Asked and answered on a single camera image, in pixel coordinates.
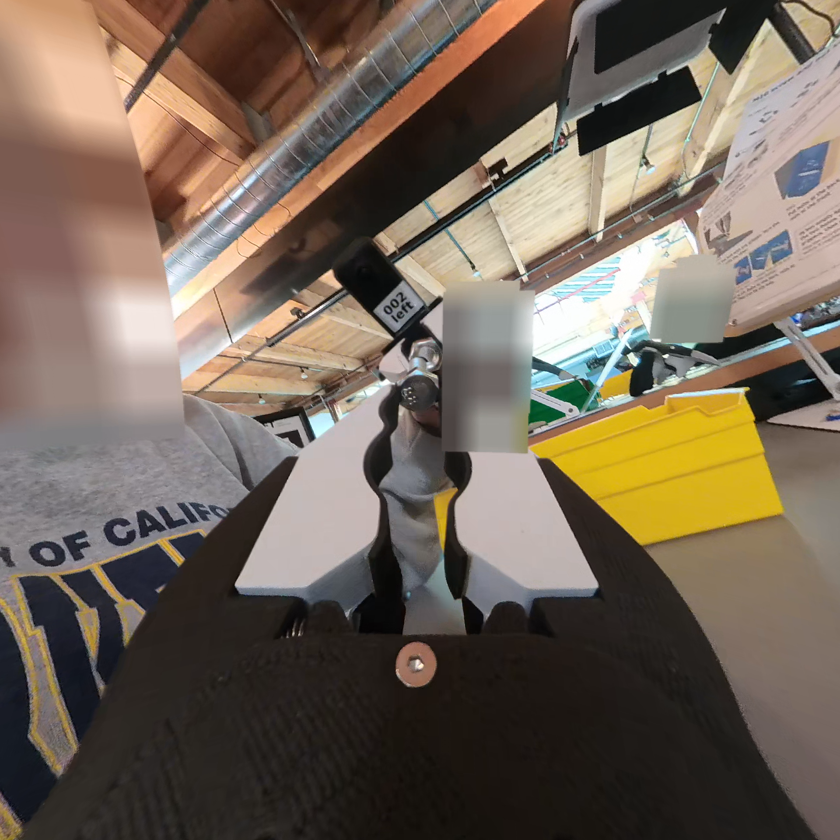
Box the printed instruction sheet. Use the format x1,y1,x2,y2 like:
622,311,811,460
696,62,840,336

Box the large yellow plastic bin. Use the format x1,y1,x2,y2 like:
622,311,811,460
436,387,785,546

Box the overhead black and white panel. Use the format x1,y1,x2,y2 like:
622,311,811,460
558,0,746,157

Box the white sheet stand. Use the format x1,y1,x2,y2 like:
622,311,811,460
774,318,840,401

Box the black framed sign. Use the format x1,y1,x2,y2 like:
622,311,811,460
252,407,316,450

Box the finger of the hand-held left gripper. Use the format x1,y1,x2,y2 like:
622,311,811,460
371,344,412,388

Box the silver ventilation duct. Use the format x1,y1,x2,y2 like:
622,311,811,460
161,0,506,296

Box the green and white board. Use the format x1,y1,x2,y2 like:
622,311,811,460
528,381,608,431

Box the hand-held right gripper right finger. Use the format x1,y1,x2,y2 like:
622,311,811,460
443,451,601,634

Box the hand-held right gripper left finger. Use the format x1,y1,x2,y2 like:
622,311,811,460
234,384,403,624

